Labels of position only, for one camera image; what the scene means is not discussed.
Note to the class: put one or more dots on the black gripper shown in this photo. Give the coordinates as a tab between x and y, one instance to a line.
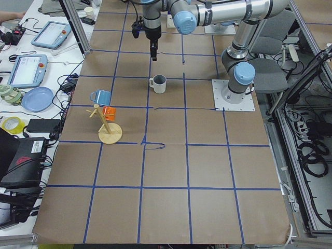
152	33

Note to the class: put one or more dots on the white ribbed mug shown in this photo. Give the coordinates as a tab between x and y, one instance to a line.
158	83

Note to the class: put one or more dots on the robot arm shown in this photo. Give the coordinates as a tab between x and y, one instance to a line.
186	17

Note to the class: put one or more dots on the blue mug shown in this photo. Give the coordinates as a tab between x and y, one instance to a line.
101	97

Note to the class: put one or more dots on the orange mug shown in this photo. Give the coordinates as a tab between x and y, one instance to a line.
109	113

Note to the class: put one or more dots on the wooden mug tree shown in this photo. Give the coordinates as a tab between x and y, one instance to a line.
109	132

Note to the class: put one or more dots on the teach pendant far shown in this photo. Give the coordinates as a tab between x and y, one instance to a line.
52	35

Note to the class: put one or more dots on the teach pendant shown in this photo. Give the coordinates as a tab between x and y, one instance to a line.
52	35
28	71

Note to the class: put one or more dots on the grey office chair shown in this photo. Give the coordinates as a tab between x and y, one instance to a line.
269	76

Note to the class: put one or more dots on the teach pendant near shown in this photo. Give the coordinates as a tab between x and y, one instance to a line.
28	71

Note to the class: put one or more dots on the blue plate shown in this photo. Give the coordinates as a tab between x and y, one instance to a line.
37	99

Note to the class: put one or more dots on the black power adapter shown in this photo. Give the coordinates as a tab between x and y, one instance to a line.
42	125

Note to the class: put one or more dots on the yellow tape roll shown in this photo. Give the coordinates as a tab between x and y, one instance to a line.
13	125

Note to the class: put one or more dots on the black laptop box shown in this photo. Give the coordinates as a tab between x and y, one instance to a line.
21	160

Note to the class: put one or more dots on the aluminium frame post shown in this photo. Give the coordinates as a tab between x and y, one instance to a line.
76	25

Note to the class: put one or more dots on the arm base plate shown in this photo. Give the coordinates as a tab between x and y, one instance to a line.
225	100

